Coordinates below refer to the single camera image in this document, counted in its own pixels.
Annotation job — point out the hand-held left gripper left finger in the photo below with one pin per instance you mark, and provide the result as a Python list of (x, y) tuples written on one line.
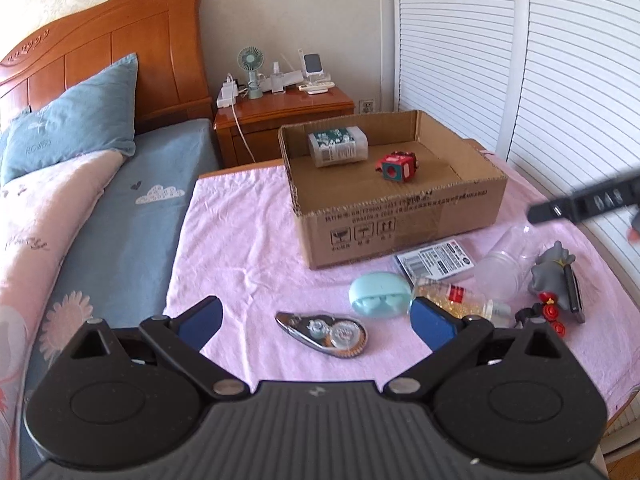
[(200, 322)]

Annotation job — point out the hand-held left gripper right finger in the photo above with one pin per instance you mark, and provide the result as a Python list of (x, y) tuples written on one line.
[(430, 322)]

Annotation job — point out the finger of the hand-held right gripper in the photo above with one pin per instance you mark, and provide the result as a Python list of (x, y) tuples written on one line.
[(585, 202)]

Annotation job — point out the clear bottle of gold capsules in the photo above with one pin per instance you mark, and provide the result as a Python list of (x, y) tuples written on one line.
[(450, 295)]

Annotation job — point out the clear plastic case with label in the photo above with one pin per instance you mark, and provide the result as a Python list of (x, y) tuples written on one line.
[(435, 260)]

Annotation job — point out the light teal round case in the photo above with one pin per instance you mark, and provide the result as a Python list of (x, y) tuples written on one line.
[(375, 290)]

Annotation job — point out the grey elephant toy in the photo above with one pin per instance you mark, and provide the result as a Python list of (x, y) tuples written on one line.
[(547, 275)]

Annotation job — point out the clear plastic cup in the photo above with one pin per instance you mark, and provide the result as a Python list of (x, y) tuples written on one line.
[(500, 270)]

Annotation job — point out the clear correction tape dispenser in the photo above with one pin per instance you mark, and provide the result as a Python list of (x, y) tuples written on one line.
[(325, 335)]

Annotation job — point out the brown cardboard box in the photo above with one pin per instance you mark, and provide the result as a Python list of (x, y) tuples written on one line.
[(400, 220)]

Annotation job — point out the pink cloth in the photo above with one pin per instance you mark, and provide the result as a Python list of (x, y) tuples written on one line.
[(250, 260)]

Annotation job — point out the black flat device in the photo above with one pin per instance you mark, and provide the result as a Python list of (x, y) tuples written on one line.
[(575, 300)]

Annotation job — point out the bed with blue sheet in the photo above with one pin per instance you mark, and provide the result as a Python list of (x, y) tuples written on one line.
[(125, 240)]

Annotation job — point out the red flower toy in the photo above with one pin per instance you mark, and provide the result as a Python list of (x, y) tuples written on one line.
[(550, 312)]

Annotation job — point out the white louvered door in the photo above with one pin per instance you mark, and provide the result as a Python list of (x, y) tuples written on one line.
[(450, 35), (585, 85)]

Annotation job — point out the red cube toy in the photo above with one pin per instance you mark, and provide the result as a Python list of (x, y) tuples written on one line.
[(396, 166)]

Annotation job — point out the pink floral quilt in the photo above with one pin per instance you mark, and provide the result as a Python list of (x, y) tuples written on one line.
[(40, 240)]

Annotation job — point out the white container with green label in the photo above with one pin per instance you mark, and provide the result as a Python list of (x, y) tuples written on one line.
[(340, 147)]

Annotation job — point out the wooden nightstand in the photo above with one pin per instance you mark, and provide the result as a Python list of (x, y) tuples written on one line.
[(280, 110)]

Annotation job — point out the blue pillow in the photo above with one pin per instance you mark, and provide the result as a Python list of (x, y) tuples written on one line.
[(65, 120)]

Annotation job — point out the small clear spray bottle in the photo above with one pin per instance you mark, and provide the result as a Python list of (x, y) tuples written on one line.
[(276, 77)]

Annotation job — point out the white remote control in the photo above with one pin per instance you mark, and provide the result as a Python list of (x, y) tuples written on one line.
[(316, 86)]

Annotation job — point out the small green desk fan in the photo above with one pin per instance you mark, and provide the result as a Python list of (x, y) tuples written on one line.
[(249, 57)]

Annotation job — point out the phone on white stand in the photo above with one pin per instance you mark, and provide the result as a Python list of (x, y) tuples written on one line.
[(312, 65)]

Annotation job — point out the wooden headboard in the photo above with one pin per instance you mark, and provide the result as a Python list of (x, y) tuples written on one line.
[(150, 35)]

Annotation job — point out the white wall outlet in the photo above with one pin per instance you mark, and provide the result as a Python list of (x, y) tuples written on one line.
[(368, 106)]

